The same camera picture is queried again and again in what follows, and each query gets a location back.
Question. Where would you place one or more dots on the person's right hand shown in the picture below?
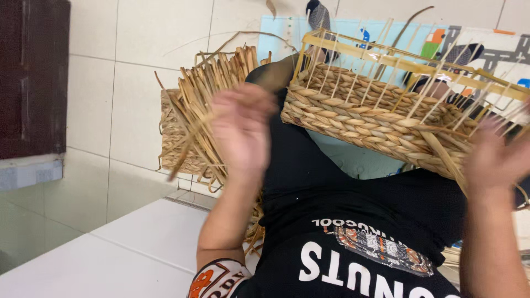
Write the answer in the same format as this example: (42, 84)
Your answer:
(495, 163)

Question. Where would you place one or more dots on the person's left hand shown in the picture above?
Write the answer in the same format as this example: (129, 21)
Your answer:
(242, 132)

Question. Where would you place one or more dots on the person's right fingers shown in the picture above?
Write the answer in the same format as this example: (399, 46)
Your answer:
(511, 126)

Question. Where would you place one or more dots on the person's left fingers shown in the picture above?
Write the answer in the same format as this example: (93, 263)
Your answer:
(244, 99)

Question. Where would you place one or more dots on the pile of dried reed strands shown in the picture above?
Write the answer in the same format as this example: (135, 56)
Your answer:
(207, 91)

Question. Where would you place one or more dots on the thin curved reed strand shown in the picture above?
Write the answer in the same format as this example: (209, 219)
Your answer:
(232, 38)

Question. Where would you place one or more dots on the road print play mat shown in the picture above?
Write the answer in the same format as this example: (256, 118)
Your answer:
(279, 39)

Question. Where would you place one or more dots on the flat dried reed strand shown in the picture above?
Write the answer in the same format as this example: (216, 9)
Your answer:
(445, 159)

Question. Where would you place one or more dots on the black trousers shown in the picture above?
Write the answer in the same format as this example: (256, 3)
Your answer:
(292, 157)

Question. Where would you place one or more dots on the small finished woven basket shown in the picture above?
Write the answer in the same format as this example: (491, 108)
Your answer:
(174, 140)

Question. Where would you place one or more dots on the person's grey right sock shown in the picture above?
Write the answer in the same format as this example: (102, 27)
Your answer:
(466, 53)

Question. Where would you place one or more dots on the person's grey sock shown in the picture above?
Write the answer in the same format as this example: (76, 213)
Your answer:
(466, 53)
(318, 16)

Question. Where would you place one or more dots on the short reed scrap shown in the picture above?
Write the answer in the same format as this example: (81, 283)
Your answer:
(271, 8)

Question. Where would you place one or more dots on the person's grey left sock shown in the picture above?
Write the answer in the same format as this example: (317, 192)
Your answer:
(318, 16)

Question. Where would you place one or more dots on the unfinished woven straw basket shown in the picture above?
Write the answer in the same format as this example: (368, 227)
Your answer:
(364, 120)

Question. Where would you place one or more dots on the brown curved reed strand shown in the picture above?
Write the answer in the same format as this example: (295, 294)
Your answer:
(408, 25)

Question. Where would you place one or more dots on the black printed t-shirt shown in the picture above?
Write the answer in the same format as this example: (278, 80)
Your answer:
(372, 207)

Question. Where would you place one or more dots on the dark brown wooden door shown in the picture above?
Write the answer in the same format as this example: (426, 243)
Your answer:
(33, 78)

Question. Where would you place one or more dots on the grey door sill block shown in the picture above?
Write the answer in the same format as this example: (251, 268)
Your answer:
(29, 171)

